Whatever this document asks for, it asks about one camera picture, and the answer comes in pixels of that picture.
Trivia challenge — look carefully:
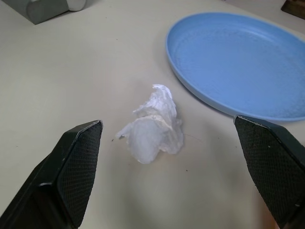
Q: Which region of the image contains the white tissue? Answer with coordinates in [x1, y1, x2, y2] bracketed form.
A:
[115, 83, 185, 165]

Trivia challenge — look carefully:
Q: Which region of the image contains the grey glasses case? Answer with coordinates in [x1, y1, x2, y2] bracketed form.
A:
[25, 0, 71, 25]

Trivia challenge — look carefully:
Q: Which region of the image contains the wooden rack with black pegs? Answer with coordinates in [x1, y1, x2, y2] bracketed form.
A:
[280, 0, 305, 13]

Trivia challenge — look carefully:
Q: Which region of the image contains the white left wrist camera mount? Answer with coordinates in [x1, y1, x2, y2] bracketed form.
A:
[66, 0, 84, 12]

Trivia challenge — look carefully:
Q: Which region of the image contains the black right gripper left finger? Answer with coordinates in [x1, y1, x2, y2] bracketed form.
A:
[0, 120, 104, 229]

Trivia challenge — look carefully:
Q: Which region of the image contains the blue plate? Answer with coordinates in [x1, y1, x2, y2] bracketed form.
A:
[165, 12, 305, 123]

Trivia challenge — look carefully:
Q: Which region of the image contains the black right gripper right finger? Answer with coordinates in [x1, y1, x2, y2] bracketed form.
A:
[234, 114, 305, 229]

